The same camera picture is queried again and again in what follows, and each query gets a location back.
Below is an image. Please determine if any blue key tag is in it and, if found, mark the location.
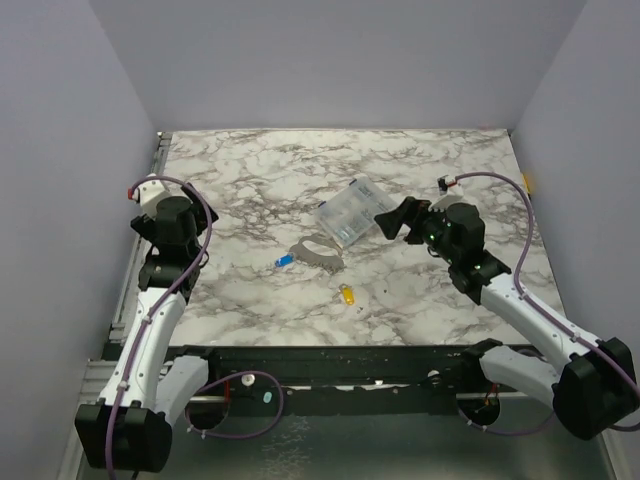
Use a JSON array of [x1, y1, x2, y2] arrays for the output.
[[275, 254, 294, 268]]

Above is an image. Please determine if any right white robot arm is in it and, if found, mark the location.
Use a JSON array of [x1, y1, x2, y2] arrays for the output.
[[375, 197, 639, 440]]

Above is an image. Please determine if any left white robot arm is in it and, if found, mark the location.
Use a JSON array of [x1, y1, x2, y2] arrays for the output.
[[75, 195, 221, 475]]

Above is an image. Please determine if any clear plastic screw box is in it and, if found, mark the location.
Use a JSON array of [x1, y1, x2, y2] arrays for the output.
[[314, 176, 397, 248]]

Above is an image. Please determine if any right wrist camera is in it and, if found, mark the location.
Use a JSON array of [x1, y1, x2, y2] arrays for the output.
[[437, 176, 457, 195]]

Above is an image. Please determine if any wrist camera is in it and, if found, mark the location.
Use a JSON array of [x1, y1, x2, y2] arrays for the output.
[[437, 176, 457, 195], [128, 180, 170, 217]]

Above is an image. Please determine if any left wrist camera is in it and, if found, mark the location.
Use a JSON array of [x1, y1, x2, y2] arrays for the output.
[[128, 180, 170, 217]]

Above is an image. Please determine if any yellow wall tag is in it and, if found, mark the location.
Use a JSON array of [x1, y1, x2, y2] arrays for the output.
[[522, 173, 532, 195]]

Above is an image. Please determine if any aluminium extrusion rail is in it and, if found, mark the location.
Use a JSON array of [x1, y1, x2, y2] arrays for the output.
[[79, 359, 166, 401]]

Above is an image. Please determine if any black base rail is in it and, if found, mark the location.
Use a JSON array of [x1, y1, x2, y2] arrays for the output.
[[167, 345, 491, 417]]

